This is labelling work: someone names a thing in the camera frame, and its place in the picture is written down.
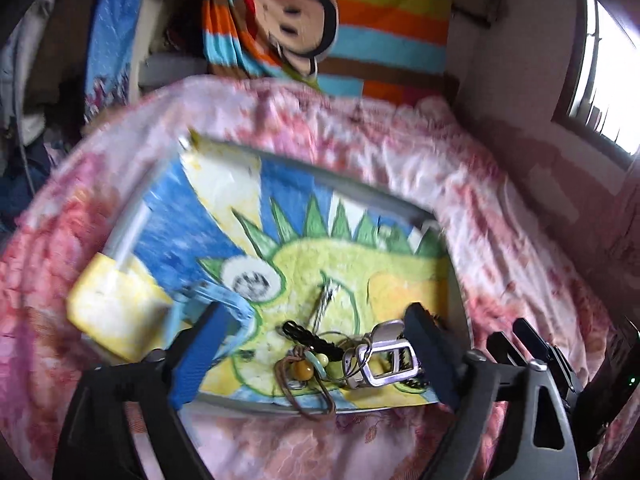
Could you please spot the blue wardrobe curtain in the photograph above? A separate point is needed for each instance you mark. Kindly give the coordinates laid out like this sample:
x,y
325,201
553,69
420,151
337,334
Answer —
x,y
109,56

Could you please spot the grey tray with drawing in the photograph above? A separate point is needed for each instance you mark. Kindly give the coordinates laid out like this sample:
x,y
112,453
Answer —
x,y
297,243

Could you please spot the cream claw hair clip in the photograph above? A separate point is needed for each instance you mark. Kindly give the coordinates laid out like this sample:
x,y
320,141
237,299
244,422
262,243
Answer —
x,y
380,358

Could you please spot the light blue smart watch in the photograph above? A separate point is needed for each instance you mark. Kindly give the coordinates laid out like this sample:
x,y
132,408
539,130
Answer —
x,y
191,301

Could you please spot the floral pink bed quilt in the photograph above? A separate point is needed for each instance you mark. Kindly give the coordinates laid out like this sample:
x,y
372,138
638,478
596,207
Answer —
x,y
506,264

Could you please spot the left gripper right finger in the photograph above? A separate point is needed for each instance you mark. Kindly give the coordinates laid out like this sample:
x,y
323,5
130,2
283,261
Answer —
x,y
440,356

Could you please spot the black hair clip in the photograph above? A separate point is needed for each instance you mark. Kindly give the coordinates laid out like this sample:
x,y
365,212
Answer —
x,y
304,337

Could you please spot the striped monkey blanket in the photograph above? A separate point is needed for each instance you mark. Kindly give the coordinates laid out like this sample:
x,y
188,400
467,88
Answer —
x,y
391,50

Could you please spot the window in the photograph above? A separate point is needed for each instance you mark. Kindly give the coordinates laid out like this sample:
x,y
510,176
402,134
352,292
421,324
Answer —
x,y
599,100

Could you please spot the hanging clothes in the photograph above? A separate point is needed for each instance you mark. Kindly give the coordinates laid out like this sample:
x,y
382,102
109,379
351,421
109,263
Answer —
x,y
24,166

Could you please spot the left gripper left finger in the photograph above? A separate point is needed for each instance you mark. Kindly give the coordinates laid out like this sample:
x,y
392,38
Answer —
x,y
193,352

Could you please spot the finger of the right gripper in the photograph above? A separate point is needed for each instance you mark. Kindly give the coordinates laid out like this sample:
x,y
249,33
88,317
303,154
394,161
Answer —
x,y
502,350
530,334

